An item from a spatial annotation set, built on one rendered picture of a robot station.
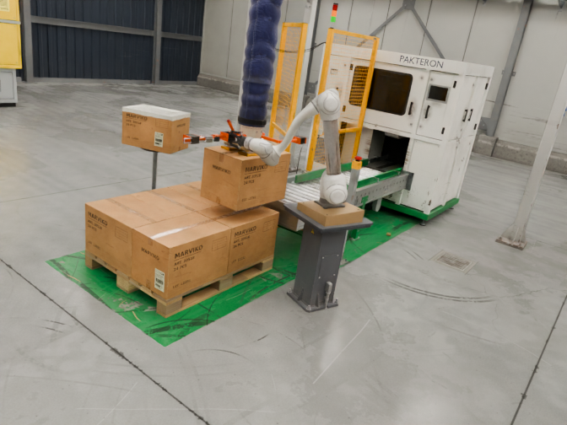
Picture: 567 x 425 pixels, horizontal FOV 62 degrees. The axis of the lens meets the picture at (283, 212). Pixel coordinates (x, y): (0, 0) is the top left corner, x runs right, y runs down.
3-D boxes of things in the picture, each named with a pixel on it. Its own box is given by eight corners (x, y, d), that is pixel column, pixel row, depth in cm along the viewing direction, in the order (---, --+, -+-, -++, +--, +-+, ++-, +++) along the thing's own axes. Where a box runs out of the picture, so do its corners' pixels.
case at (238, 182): (250, 185, 424) (255, 142, 410) (284, 198, 402) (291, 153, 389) (199, 196, 377) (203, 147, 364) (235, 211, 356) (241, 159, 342)
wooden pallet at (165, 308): (195, 231, 475) (196, 218, 470) (272, 268, 422) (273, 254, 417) (84, 265, 383) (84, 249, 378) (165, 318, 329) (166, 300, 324)
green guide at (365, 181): (398, 174, 588) (399, 167, 585) (406, 176, 583) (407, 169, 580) (331, 196, 465) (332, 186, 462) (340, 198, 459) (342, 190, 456)
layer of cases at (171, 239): (196, 218, 470) (199, 180, 457) (273, 254, 417) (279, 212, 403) (85, 249, 378) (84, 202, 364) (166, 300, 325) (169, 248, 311)
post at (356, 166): (337, 258, 461) (356, 159, 427) (342, 260, 458) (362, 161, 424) (333, 260, 456) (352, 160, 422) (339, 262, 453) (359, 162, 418)
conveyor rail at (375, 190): (402, 187, 589) (405, 172, 583) (405, 188, 586) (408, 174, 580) (294, 228, 410) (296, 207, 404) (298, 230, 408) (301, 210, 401)
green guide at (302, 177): (360, 163, 617) (362, 156, 614) (368, 164, 611) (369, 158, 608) (288, 180, 493) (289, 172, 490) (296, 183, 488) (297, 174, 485)
